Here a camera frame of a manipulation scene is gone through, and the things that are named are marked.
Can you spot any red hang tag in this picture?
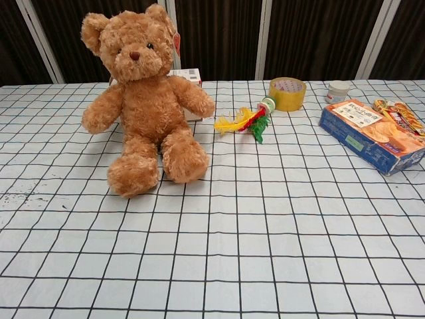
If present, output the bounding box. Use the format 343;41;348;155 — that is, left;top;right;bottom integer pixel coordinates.
171;25;182;58

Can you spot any small white jar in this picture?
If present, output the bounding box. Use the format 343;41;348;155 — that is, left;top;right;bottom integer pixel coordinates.
325;80;351;104

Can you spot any colourful feather shuttlecock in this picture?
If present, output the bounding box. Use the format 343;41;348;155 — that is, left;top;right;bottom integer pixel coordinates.
213;96;277;145

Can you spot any yellow packing tape roll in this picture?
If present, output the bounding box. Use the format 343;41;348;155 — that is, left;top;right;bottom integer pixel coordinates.
268;76;307;112

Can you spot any red and yellow snack packet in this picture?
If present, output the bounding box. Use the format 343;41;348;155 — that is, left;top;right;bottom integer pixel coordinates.
372;98;425;137

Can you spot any brown plush teddy bear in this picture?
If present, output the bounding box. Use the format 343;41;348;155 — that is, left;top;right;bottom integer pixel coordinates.
80;3;216;199

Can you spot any blue and orange snack box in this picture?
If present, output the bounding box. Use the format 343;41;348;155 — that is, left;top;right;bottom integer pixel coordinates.
319;98;425;176

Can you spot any white and red cardboard box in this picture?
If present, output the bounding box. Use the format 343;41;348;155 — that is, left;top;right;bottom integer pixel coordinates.
110;68;203;122

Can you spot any white black grid tablecloth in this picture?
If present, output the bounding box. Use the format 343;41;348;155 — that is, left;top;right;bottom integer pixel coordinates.
0;79;425;319

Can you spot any white folding screen frame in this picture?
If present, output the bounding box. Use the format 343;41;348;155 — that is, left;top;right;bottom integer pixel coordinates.
15;0;402;84

